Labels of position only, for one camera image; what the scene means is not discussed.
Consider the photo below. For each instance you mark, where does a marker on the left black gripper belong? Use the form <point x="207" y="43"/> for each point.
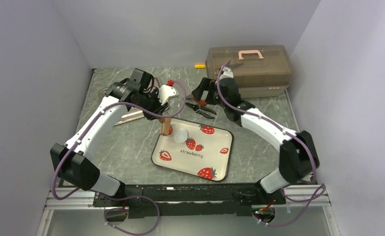
<point x="159" y="108"/>

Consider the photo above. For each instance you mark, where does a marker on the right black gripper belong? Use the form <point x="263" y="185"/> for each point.
<point x="205" y="85"/>

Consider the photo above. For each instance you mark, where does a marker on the wooden rolling pin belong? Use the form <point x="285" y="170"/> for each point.
<point x="165" y="126"/>

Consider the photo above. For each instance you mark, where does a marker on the white dough ball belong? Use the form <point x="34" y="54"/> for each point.
<point x="180" y="135"/>

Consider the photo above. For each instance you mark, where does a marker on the strawberry pattern white tray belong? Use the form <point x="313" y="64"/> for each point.
<point x="205" y="154"/>

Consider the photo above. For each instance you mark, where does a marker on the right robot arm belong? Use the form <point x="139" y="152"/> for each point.
<point x="297" y="153"/>

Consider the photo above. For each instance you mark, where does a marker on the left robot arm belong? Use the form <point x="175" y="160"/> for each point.
<point x="72" y="160"/>

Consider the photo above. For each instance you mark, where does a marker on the yellow small object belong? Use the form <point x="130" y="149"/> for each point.
<point x="200" y="66"/>

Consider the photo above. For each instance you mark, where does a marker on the brown translucent tool box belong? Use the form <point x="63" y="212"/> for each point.
<point x="259" y="70"/>

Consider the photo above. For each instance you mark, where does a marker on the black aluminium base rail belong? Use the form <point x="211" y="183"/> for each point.
<point x="240" y="199"/>

